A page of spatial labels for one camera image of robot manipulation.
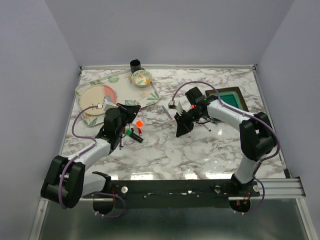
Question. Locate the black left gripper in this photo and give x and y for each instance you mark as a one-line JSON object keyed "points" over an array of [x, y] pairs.
{"points": [[131, 111]]}

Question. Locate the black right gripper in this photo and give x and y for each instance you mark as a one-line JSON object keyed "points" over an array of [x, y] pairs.
{"points": [[183, 126]]}

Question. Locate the orange highlighter cap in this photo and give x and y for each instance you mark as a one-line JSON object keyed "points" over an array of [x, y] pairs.
{"points": [[139, 123]]}

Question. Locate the grey purple marker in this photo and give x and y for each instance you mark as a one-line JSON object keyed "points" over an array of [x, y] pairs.
{"points": [[166, 112]]}

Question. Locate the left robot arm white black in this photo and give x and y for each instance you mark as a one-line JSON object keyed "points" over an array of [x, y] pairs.
{"points": [[65, 181]]}

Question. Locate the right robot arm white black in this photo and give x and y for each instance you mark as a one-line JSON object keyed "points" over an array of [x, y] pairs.
{"points": [[257, 137]]}

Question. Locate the blue red whiteboard pen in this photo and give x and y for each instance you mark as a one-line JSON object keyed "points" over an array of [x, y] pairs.
{"points": [[121, 142]]}

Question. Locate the floral leaf pattern tray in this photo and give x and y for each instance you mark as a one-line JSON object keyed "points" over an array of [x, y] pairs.
{"points": [[127, 93]]}

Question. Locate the green cap black highlighter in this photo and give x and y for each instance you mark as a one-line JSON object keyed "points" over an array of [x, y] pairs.
{"points": [[134, 136]]}

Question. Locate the floral small bowl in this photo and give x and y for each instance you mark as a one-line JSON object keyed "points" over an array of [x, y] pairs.
{"points": [[141, 78]]}

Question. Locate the pink cream round plate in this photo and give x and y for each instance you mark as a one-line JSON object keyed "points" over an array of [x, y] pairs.
{"points": [[94, 95]]}

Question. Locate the dark blue mug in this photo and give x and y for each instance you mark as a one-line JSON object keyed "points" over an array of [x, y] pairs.
{"points": [[135, 65]]}

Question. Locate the black teal square plate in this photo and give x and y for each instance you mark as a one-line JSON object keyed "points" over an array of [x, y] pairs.
{"points": [[233, 96]]}

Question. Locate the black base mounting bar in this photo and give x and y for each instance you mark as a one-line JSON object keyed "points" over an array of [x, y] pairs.
{"points": [[190, 193]]}

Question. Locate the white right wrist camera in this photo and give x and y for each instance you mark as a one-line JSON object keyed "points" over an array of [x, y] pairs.
{"points": [[177, 106]]}

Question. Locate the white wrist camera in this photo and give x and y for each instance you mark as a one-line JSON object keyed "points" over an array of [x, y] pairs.
{"points": [[106, 104], [177, 106]]}

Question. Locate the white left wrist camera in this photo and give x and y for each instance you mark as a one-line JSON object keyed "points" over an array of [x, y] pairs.
{"points": [[106, 104]]}

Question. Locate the aluminium frame rail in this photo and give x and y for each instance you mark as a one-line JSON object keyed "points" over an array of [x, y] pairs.
{"points": [[283, 188]]}

